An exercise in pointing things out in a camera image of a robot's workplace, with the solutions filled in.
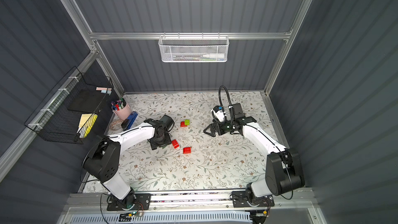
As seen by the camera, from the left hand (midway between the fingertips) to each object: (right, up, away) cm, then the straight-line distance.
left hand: (164, 144), depth 90 cm
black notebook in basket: (-36, +25, -12) cm, 46 cm away
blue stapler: (-27, +11, +10) cm, 31 cm away
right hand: (+28, +10, -7) cm, 30 cm away
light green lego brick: (+12, +12, +11) cm, 20 cm away
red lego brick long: (+6, 0, +2) cm, 6 cm away
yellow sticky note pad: (-25, +15, -27) cm, 40 cm away
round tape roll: (-35, +10, +12) cm, 39 cm away
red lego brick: (+9, +11, +11) cm, 18 cm away
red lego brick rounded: (+13, -4, +1) cm, 13 cm away
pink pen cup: (-29, +21, +7) cm, 36 cm away
